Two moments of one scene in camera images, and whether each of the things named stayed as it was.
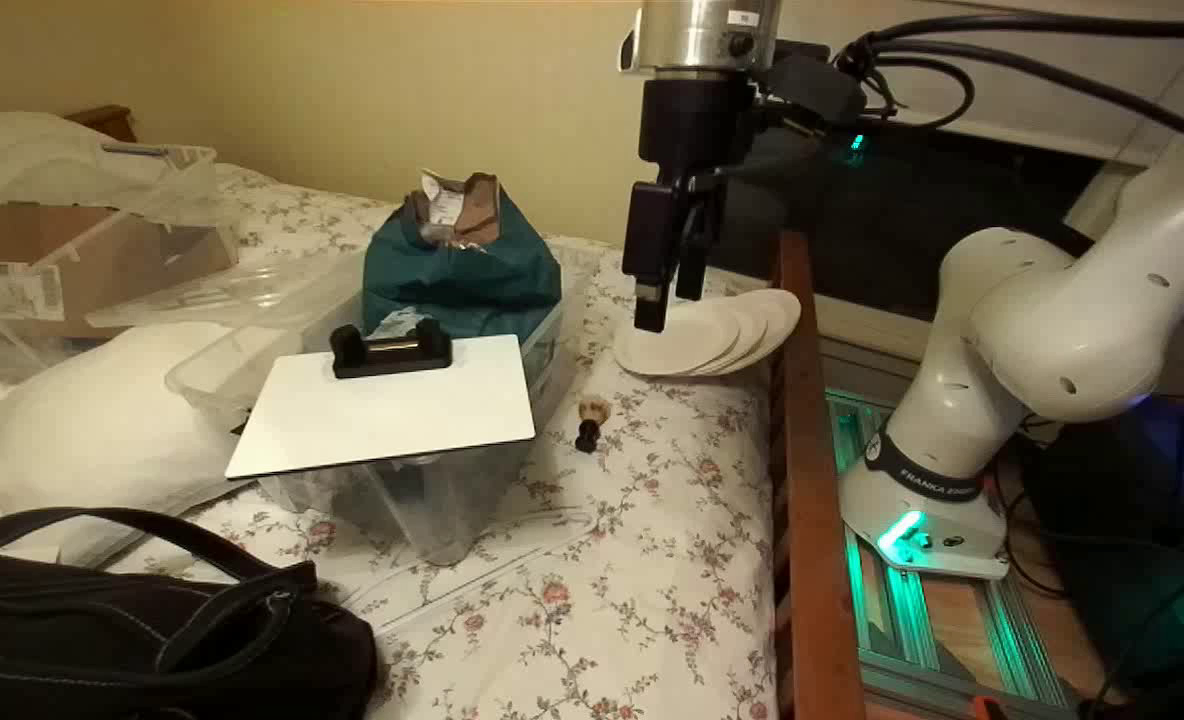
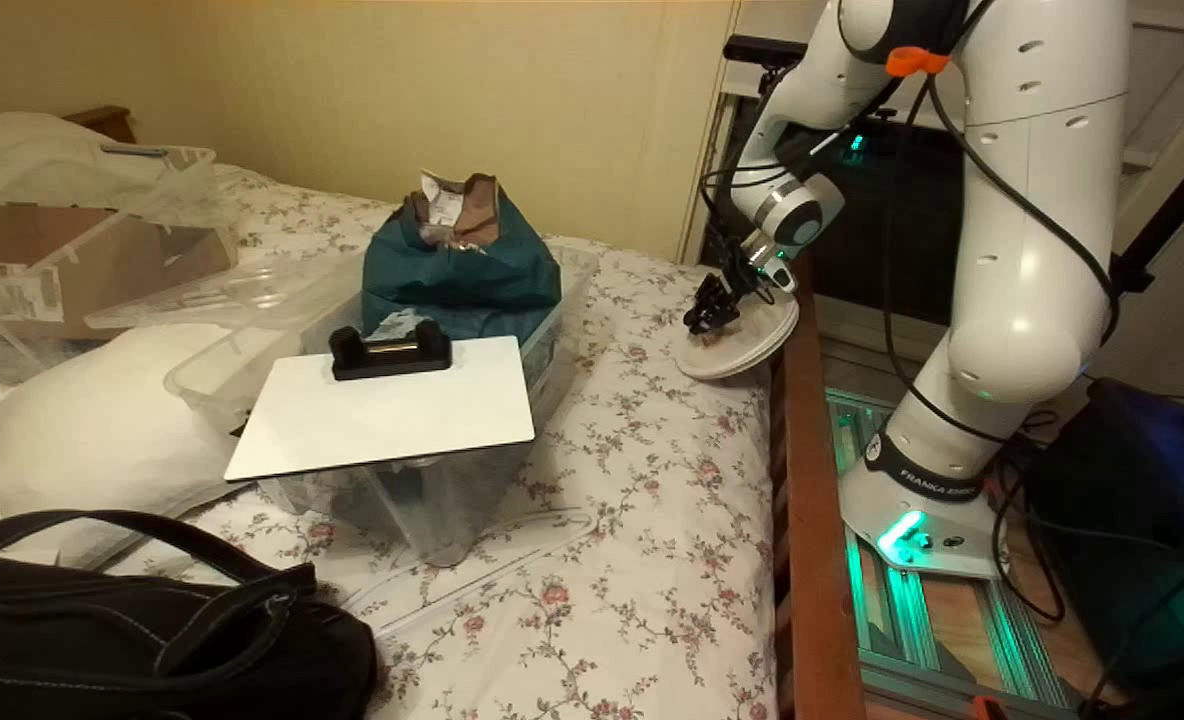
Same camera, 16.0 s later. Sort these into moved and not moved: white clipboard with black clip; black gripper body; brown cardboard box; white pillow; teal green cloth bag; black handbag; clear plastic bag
Moved: black gripper body
Not moved: clear plastic bag; brown cardboard box; teal green cloth bag; white pillow; white clipboard with black clip; black handbag
